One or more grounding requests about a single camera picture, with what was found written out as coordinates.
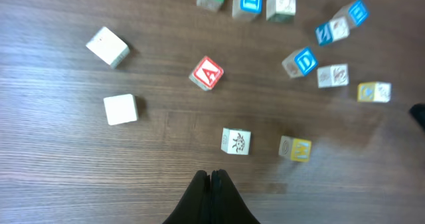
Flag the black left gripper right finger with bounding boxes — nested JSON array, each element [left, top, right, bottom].
[[211, 169, 260, 224]]

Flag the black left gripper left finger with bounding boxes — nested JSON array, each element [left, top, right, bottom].
[[163, 170, 211, 224]]

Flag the ladybug picture block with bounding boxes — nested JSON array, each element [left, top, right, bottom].
[[221, 128, 251, 155]]

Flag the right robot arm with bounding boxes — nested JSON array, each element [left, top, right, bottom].
[[409, 103, 425, 130]]

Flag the yellow W letter block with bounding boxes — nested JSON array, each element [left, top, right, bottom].
[[278, 136, 312, 162]]

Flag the white red lower-left block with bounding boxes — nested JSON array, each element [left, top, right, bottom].
[[104, 94, 139, 126]]

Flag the red A letter block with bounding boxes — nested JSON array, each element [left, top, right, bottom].
[[189, 56, 224, 91]]

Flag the blue D letter block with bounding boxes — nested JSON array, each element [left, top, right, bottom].
[[282, 47, 318, 78]]

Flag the white blue picture block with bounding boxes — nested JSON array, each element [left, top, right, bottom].
[[317, 64, 349, 88]]

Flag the white tilted block far left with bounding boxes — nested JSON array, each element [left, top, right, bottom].
[[86, 27, 130, 68]]

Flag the white yellow picture block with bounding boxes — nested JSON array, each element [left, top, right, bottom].
[[357, 82, 392, 103]]

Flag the blue letter block top row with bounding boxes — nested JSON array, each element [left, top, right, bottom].
[[232, 0, 262, 22]]

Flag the white blue tilted block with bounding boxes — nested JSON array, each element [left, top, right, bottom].
[[315, 17, 350, 46]]

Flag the white green picture block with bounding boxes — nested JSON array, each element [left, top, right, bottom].
[[266, 0, 296, 23]]

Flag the blue tilted block top right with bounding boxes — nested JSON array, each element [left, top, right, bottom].
[[333, 0, 369, 29]]

